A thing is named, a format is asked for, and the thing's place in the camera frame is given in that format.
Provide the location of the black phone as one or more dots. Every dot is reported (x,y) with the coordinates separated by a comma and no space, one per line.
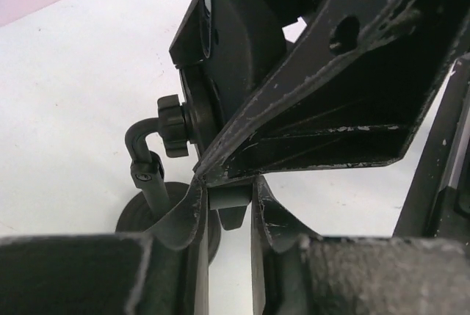
(224,50)

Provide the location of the black tall phone stand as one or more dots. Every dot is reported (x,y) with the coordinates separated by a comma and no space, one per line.
(157,196)

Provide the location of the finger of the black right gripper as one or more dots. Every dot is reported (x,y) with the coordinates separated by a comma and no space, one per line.
(351,92)
(437,203)

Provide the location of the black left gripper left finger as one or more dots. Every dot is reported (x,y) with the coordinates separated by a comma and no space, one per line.
(164,270)

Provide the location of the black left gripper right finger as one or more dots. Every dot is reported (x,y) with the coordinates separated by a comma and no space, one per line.
(297,271)

